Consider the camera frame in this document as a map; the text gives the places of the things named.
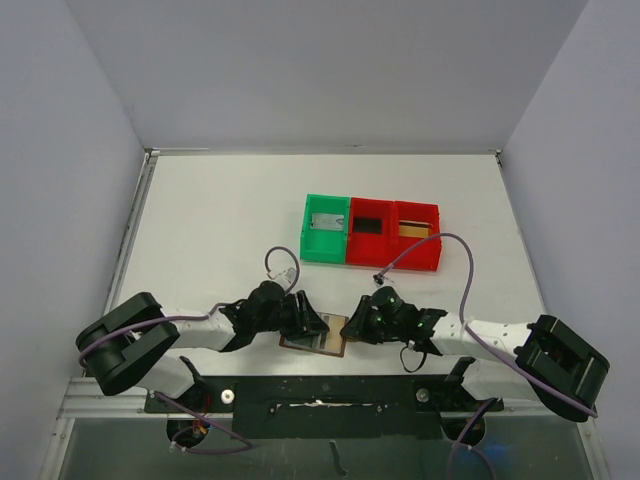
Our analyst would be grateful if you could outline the brown leather card holder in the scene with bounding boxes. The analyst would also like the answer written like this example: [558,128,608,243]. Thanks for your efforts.
[279,312,349,358]

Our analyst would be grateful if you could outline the gold card pocket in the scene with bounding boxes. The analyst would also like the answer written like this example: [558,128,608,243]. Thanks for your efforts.
[398,220,431,239]
[318,314,348,357]

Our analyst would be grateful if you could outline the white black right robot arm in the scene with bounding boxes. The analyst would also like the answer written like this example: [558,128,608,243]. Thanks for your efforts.
[340,286,610,423]

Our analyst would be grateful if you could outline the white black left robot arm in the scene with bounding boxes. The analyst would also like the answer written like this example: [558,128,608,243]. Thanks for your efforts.
[75,281,329,399]

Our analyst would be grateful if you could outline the black card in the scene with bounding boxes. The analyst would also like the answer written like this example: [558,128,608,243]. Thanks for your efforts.
[352,217,383,234]

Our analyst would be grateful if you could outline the red plastic bin right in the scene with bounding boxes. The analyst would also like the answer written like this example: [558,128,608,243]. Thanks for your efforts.
[391,201,442,272]

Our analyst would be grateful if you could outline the red plastic bin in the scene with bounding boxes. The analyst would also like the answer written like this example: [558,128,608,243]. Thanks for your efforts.
[346,197,395,267]
[391,201,442,272]

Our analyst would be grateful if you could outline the red plastic bin middle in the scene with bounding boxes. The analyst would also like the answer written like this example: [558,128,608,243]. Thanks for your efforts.
[346,197,395,267]

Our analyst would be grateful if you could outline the green plastic bin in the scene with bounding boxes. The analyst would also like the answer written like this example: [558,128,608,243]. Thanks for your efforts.
[300,194,351,264]

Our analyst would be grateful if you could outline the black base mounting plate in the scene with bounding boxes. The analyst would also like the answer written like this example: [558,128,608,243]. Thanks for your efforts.
[144,374,501,441]

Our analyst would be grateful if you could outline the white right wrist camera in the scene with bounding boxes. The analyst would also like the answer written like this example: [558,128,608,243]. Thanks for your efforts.
[373,272,394,288]

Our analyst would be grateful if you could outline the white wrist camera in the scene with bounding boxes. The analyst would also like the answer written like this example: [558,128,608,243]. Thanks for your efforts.
[373,272,394,288]
[267,267,298,289]

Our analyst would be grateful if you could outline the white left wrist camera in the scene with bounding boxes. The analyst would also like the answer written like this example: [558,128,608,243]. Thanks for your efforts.
[267,267,298,289]

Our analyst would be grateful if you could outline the aluminium left frame rail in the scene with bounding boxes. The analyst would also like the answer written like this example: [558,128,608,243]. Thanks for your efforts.
[101,149,161,316]

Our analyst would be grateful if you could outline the aluminium frame rail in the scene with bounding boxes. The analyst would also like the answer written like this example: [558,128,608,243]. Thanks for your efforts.
[57,373,599,424]
[101,149,161,316]

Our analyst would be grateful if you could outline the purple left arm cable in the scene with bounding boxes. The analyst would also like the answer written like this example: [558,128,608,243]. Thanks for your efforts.
[77,246,300,456]

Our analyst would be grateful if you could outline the aluminium front frame rail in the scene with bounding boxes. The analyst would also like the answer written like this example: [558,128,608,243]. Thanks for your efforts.
[57,373,599,424]

